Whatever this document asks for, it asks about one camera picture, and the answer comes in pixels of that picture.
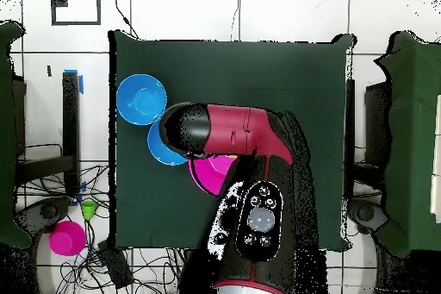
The large pink bowl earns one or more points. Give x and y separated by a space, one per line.
206 173

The large blue bowl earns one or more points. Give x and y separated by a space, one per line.
141 99
158 151

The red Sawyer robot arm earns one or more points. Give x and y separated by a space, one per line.
241 128

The dark green table cloth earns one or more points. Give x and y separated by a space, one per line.
206 66

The small green cup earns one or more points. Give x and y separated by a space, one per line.
88 208

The blue tape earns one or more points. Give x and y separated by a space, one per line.
81 85

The black box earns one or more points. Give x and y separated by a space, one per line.
377 125

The black equipment base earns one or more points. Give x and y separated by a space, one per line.
44 211
367 213

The black power adapter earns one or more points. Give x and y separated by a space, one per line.
115 268

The pink cup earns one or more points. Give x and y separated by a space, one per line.
67 238

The green cloth covered table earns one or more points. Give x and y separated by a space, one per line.
7 49
410 135

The black post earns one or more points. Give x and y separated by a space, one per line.
350 128

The black stand frame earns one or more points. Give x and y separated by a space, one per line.
70 128

